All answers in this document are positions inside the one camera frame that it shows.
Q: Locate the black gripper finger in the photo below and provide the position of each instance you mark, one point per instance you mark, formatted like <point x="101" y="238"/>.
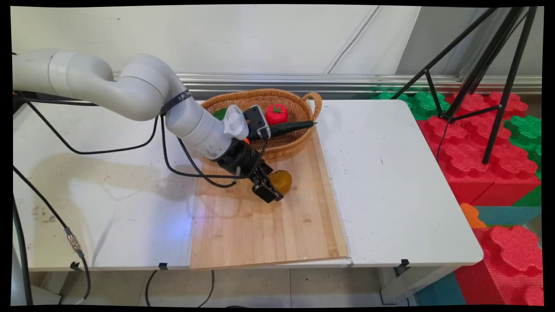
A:
<point x="262" y="191"/>
<point x="274" y="187"/>

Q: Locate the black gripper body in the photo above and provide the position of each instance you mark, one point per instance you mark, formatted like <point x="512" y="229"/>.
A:
<point x="241" y="158"/>

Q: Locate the brown toy potato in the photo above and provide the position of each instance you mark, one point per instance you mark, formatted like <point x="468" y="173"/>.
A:
<point x="282" y="180"/>

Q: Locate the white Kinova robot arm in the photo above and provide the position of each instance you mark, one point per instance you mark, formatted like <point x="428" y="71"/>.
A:
<point x="143" y="93"/>

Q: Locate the bamboo cutting board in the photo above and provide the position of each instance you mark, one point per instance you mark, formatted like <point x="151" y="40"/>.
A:
<point x="264" y="225"/>

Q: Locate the green toy bell pepper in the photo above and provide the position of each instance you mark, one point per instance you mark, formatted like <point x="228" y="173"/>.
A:
<point x="220" y="114"/>

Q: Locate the woven wicker basket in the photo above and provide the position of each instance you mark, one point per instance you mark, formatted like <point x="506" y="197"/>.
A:
<point x="290" y="130"/>

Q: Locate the dark green toy cucumber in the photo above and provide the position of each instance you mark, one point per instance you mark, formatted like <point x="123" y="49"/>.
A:
<point x="291" y="127"/>

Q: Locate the black table clip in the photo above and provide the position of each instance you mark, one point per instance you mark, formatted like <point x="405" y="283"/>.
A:
<point x="74" y="264"/>
<point x="163" y="265"/>
<point x="404" y="262"/>

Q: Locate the white table leg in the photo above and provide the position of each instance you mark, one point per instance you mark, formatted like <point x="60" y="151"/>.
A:
<point x="407" y="284"/>

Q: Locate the green foam block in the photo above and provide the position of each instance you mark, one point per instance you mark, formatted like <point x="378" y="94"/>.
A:
<point x="527" y="132"/>
<point x="422" y="104"/>

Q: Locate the teal foam floor mat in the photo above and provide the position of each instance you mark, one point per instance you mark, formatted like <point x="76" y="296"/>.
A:
<point x="440" y="291"/>

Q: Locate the orange foam piece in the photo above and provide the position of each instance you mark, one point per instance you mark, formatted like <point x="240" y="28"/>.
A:
<point x="471" y="216"/>

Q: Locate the large red foam block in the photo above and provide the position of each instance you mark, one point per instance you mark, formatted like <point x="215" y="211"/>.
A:
<point x="472" y="156"/>

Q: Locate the teal foam block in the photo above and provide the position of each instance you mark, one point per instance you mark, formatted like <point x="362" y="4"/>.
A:
<point x="511" y="215"/>

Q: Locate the black tripod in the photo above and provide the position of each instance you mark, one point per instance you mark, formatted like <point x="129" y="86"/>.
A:
<point x="490" y="65"/>

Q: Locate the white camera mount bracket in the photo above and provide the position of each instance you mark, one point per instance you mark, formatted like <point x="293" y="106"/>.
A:
<point x="235" y="122"/>

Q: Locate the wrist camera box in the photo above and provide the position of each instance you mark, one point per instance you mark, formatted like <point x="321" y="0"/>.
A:
<point x="257" y="122"/>

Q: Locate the aluminium wall rail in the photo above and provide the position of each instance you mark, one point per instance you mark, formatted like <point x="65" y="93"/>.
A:
<point x="347" y="80"/>

